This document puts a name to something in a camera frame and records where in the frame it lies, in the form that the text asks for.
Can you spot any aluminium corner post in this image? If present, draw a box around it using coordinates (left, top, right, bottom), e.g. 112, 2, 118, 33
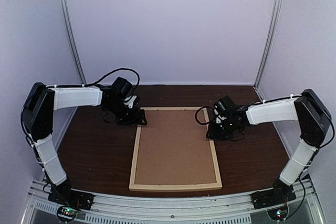
254, 0, 283, 90
60, 0, 87, 84

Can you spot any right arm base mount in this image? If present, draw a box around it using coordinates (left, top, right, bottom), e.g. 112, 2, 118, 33
251, 189, 297, 209

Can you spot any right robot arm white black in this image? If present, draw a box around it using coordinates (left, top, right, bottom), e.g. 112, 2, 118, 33
206, 89, 335, 204

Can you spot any brown backing board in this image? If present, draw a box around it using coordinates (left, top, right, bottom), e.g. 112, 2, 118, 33
133, 110, 217, 186

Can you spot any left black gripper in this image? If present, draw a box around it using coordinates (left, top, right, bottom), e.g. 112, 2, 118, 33
105, 100, 148, 126

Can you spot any left aluminium corner post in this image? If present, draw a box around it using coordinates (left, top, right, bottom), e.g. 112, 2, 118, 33
60, 0, 87, 84

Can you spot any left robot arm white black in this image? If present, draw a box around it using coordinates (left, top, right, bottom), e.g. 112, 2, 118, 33
20, 77, 148, 205

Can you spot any light wooden picture frame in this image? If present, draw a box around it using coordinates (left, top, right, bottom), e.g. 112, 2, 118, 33
128, 106, 222, 193

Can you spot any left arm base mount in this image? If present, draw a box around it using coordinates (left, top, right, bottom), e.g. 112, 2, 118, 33
48, 190, 94, 210

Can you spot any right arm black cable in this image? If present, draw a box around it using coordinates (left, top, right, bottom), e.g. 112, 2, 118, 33
194, 105, 246, 142

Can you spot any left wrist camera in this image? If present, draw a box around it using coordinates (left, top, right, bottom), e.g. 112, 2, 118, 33
123, 94, 140, 109

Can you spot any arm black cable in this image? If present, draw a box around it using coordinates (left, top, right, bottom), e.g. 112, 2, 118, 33
89, 68, 141, 91
194, 105, 246, 142

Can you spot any aluminium front rail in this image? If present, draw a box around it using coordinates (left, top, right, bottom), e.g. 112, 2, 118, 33
22, 178, 320, 224

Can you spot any right aluminium corner post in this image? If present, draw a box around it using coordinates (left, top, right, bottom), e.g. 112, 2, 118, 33
254, 0, 283, 90

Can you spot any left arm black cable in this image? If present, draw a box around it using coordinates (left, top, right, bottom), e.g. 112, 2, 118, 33
89, 68, 141, 91

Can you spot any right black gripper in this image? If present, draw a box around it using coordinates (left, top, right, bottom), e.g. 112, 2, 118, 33
206, 116, 239, 140

